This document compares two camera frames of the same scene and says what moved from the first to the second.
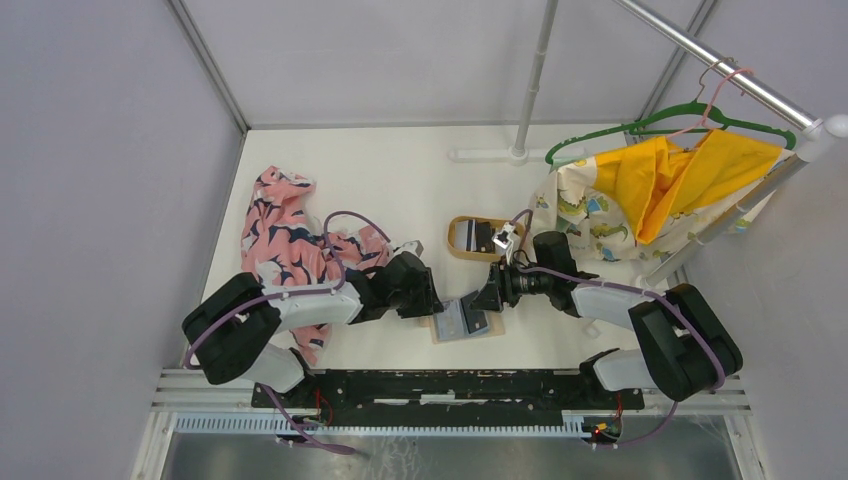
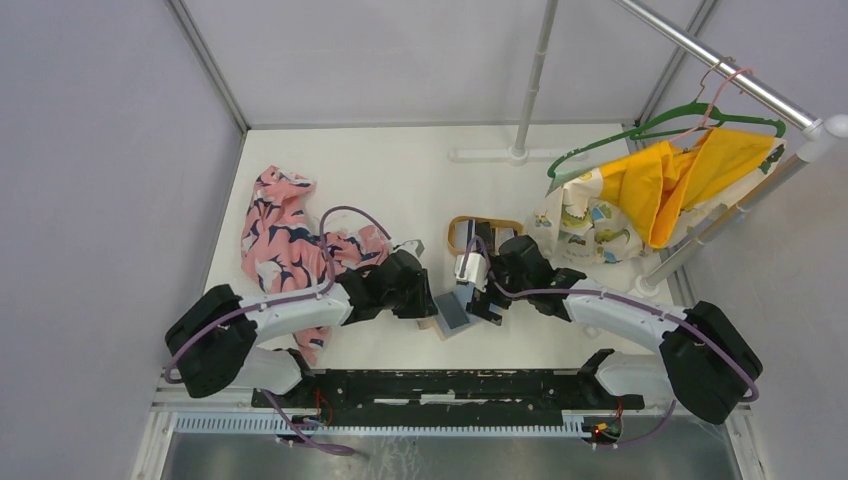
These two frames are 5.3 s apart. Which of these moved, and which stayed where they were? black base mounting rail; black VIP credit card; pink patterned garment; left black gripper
Moved: black VIP credit card
Stayed: black base mounting rail; left black gripper; pink patterned garment
